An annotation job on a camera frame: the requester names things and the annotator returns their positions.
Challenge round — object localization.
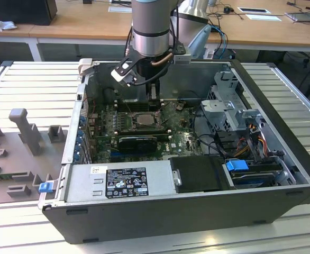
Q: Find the black box on desk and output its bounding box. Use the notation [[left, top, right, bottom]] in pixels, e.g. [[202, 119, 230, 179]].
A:
[[0, 0, 58, 26]]

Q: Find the black open PC case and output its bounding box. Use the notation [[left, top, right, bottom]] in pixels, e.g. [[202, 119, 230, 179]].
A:
[[37, 58, 310, 246]]

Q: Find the black plastic shroud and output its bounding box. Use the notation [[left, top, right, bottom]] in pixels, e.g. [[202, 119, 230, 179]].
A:
[[168, 156, 236, 193]]

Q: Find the coloured wire bundle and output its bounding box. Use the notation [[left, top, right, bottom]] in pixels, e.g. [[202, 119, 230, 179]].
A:
[[234, 132, 267, 157]]

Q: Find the black graphics card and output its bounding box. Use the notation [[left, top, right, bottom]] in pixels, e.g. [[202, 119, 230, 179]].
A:
[[118, 136, 158, 153]]

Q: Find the silver CPU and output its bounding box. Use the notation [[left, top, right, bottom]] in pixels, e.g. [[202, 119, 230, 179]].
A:
[[136, 115, 158, 127]]

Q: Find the metal drive cage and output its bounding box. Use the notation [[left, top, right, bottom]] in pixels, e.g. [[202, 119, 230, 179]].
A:
[[199, 70, 264, 133]]

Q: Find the pale blue teach pendant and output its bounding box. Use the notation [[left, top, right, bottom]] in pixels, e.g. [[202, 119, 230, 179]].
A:
[[188, 23, 213, 59]]

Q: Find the grey tablet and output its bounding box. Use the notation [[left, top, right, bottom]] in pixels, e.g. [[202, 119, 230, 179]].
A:
[[284, 12, 310, 23]]

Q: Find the crumpled white paper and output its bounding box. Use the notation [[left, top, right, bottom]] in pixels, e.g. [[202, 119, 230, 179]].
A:
[[0, 14, 18, 32]]

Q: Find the silver power supply unit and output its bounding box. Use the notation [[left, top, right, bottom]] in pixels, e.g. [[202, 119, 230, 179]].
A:
[[64, 161, 177, 204]]

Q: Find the CPU socket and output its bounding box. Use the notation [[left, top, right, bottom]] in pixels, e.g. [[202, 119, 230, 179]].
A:
[[132, 112, 160, 130]]

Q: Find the grey case release handle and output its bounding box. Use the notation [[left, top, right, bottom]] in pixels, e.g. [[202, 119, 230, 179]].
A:
[[78, 58, 94, 79]]

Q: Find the grey parts rack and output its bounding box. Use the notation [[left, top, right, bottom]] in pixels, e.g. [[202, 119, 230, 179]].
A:
[[0, 108, 69, 206]]

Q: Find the white paper sheet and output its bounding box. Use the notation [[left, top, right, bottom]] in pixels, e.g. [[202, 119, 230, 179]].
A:
[[245, 13, 284, 22]]

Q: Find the blue cable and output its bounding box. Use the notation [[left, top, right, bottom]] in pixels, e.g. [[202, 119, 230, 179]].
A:
[[210, 25, 229, 59]]

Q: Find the small silver wrist camera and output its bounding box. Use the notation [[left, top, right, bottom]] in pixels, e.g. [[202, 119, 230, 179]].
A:
[[174, 54, 192, 64]]

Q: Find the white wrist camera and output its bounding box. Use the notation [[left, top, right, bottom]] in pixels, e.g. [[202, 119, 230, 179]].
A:
[[111, 62, 139, 88]]

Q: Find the metal socket cover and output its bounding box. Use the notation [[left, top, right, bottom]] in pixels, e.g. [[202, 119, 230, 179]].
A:
[[155, 102, 177, 125]]

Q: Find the black power supply label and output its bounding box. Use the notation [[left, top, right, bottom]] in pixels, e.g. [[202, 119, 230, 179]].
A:
[[105, 167, 148, 199]]

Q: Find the green motherboard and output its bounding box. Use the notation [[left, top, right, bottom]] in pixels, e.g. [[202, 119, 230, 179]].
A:
[[87, 102, 206, 164]]

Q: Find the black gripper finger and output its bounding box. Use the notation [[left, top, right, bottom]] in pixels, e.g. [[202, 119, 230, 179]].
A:
[[145, 80, 161, 104]]

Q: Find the black internal cable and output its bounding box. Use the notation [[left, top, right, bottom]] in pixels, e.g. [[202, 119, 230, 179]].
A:
[[189, 105, 226, 157]]

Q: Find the wooden desk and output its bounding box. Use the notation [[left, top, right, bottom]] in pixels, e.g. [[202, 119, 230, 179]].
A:
[[0, 0, 310, 53]]

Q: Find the blue disk carrier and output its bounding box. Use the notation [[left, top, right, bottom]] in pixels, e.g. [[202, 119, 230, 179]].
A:
[[225, 159, 248, 173]]

